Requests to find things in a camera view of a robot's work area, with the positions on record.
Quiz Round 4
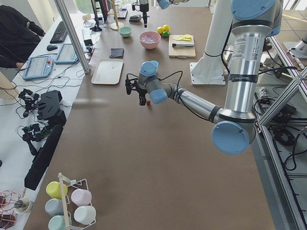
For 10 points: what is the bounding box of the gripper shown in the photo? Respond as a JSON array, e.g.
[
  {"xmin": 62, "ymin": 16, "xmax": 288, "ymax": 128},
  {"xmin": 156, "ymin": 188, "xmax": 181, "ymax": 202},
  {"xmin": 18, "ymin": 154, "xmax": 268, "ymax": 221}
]
[
  {"xmin": 136, "ymin": 82, "xmax": 148, "ymax": 105},
  {"xmin": 140, "ymin": 4, "xmax": 149, "ymax": 28}
]

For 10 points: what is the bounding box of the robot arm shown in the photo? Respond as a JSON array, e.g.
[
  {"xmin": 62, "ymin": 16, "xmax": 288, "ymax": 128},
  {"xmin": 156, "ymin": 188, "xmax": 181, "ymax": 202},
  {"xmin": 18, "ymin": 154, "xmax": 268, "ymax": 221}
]
[
  {"xmin": 138, "ymin": 0, "xmax": 189, "ymax": 28},
  {"xmin": 126, "ymin": 0, "xmax": 283, "ymax": 154}
]

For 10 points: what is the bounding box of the metal ice scoop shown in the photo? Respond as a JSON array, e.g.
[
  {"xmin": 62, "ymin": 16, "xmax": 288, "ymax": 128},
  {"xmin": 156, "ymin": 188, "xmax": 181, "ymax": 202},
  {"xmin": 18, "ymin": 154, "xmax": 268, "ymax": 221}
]
[{"xmin": 129, "ymin": 14, "xmax": 144, "ymax": 23}]

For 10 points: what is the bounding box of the pile of clear ice cubes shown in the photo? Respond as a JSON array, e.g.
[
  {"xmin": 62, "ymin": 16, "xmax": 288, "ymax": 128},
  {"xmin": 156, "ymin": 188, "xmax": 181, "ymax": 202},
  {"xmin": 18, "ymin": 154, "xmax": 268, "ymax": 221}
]
[{"xmin": 140, "ymin": 33, "xmax": 159, "ymax": 44}]

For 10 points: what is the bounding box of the wooden cup tree stand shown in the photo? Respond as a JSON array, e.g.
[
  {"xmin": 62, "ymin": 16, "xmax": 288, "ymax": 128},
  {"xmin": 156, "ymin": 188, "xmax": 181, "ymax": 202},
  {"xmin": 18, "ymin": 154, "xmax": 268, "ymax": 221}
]
[{"xmin": 109, "ymin": 0, "xmax": 125, "ymax": 31}]

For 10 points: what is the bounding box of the blue plastic cup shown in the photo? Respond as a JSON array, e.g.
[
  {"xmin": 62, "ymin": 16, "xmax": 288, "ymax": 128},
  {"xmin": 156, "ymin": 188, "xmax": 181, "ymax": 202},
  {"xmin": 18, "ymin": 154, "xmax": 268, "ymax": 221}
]
[{"xmin": 151, "ymin": 60, "xmax": 159, "ymax": 70}]

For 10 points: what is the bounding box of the pink cup in rack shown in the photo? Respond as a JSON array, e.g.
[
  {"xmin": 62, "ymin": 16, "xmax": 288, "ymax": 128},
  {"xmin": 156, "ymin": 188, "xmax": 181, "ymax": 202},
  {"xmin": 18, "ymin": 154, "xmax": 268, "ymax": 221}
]
[{"xmin": 71, "ymin": 189, "xmax": 92, "ymax": 207}]

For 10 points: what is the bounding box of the yellow cup in rack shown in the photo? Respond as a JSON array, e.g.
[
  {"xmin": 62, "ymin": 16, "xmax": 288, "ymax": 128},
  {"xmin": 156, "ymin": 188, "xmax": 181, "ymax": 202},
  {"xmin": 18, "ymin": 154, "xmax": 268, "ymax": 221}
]
[{"xmin": 46, "ymin": 181, "xmax": 62, "ymax": 199}]

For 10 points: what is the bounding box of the white cup in rack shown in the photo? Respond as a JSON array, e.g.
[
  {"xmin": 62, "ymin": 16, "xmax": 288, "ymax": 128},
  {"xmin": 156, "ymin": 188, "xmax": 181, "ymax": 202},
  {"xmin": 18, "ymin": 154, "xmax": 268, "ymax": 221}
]
[{"xmin": 74, "ymin": 206, "xmax": 96, "ymax": 225}]

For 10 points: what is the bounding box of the grey cup in rack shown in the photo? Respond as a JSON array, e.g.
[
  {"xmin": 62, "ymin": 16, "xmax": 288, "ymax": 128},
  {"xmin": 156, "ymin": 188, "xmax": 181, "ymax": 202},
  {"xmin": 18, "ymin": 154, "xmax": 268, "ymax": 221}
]
[{"xmin": 45, "ymin": 198, "xmax": 64, "ymax": 217}]

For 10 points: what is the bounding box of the mint cup in rack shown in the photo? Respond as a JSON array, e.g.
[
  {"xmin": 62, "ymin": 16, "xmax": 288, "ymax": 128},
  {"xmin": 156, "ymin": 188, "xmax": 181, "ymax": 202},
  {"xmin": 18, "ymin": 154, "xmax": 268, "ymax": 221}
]
[{"xmin": 48, "ymin": 215, "xmax": 66, "ymax": 230}]

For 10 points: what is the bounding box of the beige cup with tools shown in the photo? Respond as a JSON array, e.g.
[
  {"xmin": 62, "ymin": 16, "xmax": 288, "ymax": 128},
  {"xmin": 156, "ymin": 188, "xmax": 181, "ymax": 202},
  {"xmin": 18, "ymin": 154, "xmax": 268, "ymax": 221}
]
[{"xmin": 14, "ymin": 197, "xmax": 33, "ymax": 214}]

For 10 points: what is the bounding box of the yellow lemon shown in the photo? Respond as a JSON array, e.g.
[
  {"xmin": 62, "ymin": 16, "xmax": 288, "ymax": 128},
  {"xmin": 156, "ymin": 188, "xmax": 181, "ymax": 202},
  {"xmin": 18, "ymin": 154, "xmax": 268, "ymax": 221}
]
[
  {"xmin": 163, "ymin": 24, "xmax": 170, "ymax": 32},
  {"xmin": 157, "ymin": 27, "xmax": 164, "ymax": 35}
]

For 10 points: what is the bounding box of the pink bowl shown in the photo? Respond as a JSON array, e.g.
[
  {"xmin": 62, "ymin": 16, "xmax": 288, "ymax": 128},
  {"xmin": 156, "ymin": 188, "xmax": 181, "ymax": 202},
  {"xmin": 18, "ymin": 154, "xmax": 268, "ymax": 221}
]
[{"xmin": 139, "ymin": 31, "xmax": 161, "ymax": 49}]

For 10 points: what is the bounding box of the mint green bowl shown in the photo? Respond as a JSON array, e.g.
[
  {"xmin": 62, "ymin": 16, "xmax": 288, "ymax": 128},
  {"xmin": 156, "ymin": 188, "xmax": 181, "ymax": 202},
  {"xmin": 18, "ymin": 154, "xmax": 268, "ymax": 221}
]
[{"xmin": 118, "ymin": 26, "xmax": 132, "ymax": 38}]

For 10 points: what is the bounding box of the green lime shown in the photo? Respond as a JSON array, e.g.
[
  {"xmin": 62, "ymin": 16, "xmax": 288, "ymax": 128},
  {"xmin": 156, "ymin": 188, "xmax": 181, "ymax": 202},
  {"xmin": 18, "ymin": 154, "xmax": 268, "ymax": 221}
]
[{"xmin": 162, "ymin": 31, "xmax": 170, "ymax": 38}]

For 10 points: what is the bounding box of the beige plastic tray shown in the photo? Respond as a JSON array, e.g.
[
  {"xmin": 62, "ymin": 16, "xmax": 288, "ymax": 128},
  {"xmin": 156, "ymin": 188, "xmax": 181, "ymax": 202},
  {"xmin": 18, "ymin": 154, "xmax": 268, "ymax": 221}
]
[{"xmin": 91, "ymin": 58, "xmax": 123, "ymax": 85}]

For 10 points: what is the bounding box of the yellow plastic knife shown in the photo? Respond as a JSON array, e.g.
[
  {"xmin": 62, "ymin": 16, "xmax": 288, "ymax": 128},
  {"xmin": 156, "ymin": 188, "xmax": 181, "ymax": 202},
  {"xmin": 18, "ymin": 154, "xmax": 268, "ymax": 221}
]
[{"xmin": 173, "ymin": 37, "xmax": 191, "ymax": 42}]

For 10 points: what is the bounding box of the dark grey folded cloth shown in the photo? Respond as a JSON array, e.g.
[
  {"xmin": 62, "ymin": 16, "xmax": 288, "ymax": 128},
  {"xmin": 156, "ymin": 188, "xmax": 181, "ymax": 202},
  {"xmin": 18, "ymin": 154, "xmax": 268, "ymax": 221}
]
[{"xmin": 109, "ymin": 48, "xmax": 124, "ymax": 58}]

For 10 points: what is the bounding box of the wooden cutting board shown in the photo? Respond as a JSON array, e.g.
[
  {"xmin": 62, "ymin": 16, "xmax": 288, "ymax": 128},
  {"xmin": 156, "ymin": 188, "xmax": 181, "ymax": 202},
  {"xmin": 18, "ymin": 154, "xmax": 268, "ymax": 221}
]
[{"xmin": 168, "ymin": 35, "xmax": 196, "ymax": 58}]

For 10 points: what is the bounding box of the black keyboard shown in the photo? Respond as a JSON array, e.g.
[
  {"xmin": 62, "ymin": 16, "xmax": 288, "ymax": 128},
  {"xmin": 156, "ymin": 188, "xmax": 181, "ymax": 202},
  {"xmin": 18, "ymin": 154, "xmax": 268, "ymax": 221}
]
[{"xmin": 50, "ymin": 21, "xmax": 68, "ymax": 44}]

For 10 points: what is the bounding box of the blue teach pendant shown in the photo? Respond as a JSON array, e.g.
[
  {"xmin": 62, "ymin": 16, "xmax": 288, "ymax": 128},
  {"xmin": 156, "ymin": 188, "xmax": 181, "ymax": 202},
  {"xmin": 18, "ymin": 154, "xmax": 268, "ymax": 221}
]
[
  {"xmin": 23, "ymin": 55, "xmax": 53, "ymax": 81},
  {"xmin": 54, "ymin": 44, "xmax": 78, "ymax": 65}
]

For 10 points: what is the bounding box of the black computer mouse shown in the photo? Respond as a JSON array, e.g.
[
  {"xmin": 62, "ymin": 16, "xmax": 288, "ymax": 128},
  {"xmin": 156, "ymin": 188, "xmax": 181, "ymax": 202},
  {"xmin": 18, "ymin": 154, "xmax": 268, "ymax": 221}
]
[{"xmin": 46, "ymin": 44, "xmax": 58, "ymax": 51}]

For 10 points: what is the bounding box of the person in black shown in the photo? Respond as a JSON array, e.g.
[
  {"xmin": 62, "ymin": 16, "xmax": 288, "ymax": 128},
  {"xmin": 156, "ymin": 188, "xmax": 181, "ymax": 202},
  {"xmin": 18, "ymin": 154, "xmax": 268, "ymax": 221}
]
[{"xmin": 0, "ymin": 5, "xmax": 45, "ymax": 69}]

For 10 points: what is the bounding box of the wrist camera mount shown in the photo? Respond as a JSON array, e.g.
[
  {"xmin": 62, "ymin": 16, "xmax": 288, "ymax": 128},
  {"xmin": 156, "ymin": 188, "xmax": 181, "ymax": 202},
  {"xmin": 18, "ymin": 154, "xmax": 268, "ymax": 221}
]
[
  {"xmin": 131, "ymin": 3, "xmax": 140, "ymax": 12},
  {"xmin": 125, "ymin": 73, "xmax": 138, "ymax": 95}
]

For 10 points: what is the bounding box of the aluminium frame post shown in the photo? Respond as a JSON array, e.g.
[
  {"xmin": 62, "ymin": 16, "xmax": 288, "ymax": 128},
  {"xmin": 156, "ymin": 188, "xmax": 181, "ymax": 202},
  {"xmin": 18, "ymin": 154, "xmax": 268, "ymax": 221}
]
[{"xmin": 54, "ymin": 0, "xmax": 90, "ymax": 74}]

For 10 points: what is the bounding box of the white wire cup rack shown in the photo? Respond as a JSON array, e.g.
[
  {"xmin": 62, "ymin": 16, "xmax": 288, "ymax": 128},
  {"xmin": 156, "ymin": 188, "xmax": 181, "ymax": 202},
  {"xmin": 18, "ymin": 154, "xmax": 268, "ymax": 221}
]
[{"xmin": 58, "ymin": 173, "xmax": 96, "ymax": 230}]

